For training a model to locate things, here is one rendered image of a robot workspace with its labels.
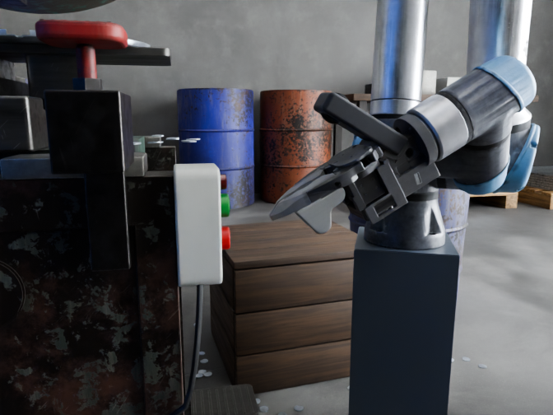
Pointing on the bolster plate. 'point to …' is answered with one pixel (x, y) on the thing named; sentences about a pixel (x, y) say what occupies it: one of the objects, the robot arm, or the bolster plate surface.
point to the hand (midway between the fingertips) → (276, 207)
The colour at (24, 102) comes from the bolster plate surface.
